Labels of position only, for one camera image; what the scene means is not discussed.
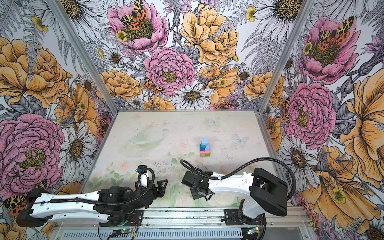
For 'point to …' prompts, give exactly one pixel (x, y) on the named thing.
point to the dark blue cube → (201, 148)
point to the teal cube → (203, 146)
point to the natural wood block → (202, 155)
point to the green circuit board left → (125, 230)
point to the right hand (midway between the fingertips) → (200, 197)
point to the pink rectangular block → (203, 152)
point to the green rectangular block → (207, 155)
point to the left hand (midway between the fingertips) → (158, 185)
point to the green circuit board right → (252, 230)
